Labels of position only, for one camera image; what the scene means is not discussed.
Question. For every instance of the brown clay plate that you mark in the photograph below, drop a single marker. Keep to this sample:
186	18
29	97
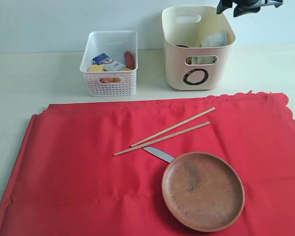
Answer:
202	191

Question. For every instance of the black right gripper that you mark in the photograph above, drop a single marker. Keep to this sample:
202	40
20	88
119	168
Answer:
246	6

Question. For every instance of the yellow cheese wedge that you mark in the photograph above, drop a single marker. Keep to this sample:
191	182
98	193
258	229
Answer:
96	68

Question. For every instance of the white floral ceramic bowl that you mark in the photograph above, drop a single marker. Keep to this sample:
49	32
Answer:
218	39

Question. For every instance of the red table cloth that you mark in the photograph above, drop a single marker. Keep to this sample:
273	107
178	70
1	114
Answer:
69	178

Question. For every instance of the silver table knife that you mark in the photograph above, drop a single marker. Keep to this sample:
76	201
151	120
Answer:
160	154

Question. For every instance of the blue white milk carton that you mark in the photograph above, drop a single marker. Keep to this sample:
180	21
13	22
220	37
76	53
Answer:
109	63

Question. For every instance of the shiny metal cup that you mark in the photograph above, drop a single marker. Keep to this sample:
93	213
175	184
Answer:
182	46

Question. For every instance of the cream plastic bin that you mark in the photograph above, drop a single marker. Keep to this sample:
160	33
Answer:
189	25

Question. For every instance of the white perforated plastic basket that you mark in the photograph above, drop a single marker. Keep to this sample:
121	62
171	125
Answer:
114	44

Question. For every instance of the red sausage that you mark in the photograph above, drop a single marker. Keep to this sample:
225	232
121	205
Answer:
129	60

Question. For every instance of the wooden chopstick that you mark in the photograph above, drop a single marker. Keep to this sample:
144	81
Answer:
163	138
173	126

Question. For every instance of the yellow lemon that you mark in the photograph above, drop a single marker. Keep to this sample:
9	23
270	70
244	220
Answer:
126	69

